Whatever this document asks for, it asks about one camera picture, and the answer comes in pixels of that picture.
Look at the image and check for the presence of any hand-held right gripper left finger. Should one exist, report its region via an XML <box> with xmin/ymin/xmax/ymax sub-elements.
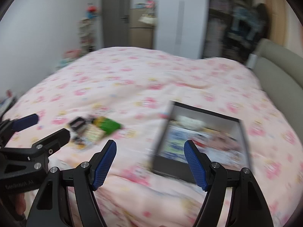
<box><xmin>26</xmin><ymin>139</ymin><xmax>117</xmax><ymax>227</ymax></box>

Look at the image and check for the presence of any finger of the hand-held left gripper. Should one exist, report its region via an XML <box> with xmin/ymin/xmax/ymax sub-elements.
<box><xmin>0</xmin><ymin>113</ymin><xmax>39</xmax><ymax>145</ymax></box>
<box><xmin>0</xmin><ymin>128</ymin><xmax>71</xmax><ymax>169</ymax></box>

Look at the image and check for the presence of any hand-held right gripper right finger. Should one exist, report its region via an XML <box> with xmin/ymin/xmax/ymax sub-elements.
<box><xmin>184</xmin><ymin>140</ymin><xmax>278</xmax><ymax>227</ymax></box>

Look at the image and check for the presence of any black cardboard box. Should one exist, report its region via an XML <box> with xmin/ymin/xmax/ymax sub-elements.
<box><xmin>150</xmin><ymin>100</ymin><xmax>252</xmax><ymax>185</ymax></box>

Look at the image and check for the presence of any black framed packet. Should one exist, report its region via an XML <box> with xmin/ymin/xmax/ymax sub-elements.
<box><xmin>68</xmin><ymin>117</ymin><xmax>87</xmax><ymax>131</ymax></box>

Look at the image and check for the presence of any clear printed phone case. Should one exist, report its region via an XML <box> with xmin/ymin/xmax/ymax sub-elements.
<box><xmin>72</xmin><ymin>125</ymin><xmax>107</xmax><ymax>147</ymax></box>

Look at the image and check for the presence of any green snack packet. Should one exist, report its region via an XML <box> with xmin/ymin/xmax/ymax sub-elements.
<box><xmin>93</xmin><ymin>117</ymin><xmax>123</xmax><ymax>135</ymax></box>

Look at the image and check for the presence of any person's left hand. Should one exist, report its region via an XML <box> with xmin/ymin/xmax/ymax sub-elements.
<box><xmin>12</xmin><ymin>192</ymin><xmax>27</xmax><ymax>218</ymax></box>

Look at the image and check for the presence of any white comic sticker sheet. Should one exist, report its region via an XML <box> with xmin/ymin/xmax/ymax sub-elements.
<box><xmin>163</xmin><ymin>123</ymin><xmax>201</xmax><ymax>162</ymax></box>

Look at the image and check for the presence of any white plush toy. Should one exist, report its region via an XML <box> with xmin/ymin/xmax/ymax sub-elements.
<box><xmin>176</xmin><ymin>115</ymin><xmax>206</xmax><ymax>129</ymax></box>

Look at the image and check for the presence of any pink printed blanket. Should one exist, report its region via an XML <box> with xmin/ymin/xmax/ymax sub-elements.
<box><xmin>0</xmin><ymin>47</ymin><xmax>303</xmax><ymax>227</ymax></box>

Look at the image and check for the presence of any white shelf rack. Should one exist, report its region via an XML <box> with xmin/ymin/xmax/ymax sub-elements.
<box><xmin>78</xmin><ymin>18</ymin><xmax>96</xmax><ymax>52</ymax></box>

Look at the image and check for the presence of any grey padded headboard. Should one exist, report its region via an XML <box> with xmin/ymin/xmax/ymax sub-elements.
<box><xmin>246</xmin><ymin>39</ymin><xmax>303</xmax><ymax>147</ymax></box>

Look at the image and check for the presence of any dark bookshelf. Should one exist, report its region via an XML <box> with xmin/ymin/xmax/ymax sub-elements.
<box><xmin>202</xmin><ymin>0</ymin><xmax>270</xmax><ymax>63</ymax></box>

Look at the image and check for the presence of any red and blue plush toy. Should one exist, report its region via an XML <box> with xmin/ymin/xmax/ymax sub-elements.
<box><xmin>85</xmin><ymin>3</ymin><xmax>98</xmax><ymax>19</ymax></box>

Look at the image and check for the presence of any brown cardboard box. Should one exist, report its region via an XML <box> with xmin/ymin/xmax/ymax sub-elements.
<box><xmin>130</xmin><ymin>7</ymin><xmax>155</xmax><ymax>49</ymax></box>

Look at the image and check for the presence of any grey door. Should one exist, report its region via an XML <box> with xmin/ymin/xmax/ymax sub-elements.
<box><xmin>101</xmin><ymin>0</ymin><xmax>132</xmax><ymax>49</ymax></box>

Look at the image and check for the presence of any white wardrobe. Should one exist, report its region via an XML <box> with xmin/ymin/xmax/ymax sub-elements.
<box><xmin>153</xmin><ymin>0</ymin><xmax>210</xmax><ymax>59</ymax></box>

